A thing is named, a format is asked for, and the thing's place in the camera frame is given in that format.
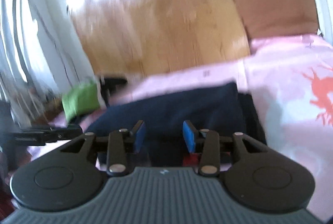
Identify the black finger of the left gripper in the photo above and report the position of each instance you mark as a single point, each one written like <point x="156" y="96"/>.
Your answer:
<point x="41" y="134"/>

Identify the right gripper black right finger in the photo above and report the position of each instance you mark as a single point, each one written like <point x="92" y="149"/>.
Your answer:
<point x="253" y="174"/>

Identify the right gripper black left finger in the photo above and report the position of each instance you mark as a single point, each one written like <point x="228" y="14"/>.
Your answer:
<point x="74" y="173"/>

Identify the navy reindeer knit sweater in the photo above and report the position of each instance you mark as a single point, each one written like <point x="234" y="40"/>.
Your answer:
<point x="223" y="109"/>

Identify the green black striped sweater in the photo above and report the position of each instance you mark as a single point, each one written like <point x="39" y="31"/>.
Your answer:
<point x="90" y="96"/>

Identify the pink bedsheet with coral print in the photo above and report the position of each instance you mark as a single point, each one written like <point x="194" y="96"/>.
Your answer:
<point x="288" y="79"/>

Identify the wooden headboard panel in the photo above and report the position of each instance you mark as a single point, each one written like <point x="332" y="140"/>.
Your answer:
<point x="138" y="38"/>

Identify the brown mesh cushion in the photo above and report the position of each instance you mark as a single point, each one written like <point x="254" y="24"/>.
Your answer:
<point x="274" y="18"/>

